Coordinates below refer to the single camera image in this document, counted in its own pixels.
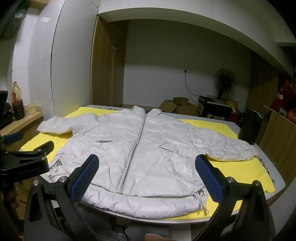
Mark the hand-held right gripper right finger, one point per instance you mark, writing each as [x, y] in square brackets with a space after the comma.
[210, 179]

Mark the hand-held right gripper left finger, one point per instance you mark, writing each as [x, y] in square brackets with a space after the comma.
[83, 178]

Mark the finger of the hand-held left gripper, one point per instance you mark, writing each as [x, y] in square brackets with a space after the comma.
[13, 136]
[34, 154]

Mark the white puffer jacket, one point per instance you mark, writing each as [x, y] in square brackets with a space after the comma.
[161, 150]

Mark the wooden counter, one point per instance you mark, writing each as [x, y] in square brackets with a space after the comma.
[20, 125]

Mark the cooking oil bottle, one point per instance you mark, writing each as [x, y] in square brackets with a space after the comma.
[16, 92]

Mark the glass jar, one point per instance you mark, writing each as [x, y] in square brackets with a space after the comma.
[32, 108]

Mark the person's legs in jeans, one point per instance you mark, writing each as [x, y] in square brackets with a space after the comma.
[97, 222]

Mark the black waste bin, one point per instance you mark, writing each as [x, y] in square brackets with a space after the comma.
[251, 125]

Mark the yellow bag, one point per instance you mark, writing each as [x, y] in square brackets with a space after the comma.
[232, 105]

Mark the wooden board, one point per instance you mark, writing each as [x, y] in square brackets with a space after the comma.
[279, 136]

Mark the open cardboard box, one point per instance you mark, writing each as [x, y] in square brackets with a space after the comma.
[167, 106]

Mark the black standing fan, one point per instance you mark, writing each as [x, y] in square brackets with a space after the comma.
[224, 81]

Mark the wooden door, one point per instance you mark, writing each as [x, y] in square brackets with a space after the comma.
[261, 85]

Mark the red bags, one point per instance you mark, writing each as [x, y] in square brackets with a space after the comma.
[285, 95]

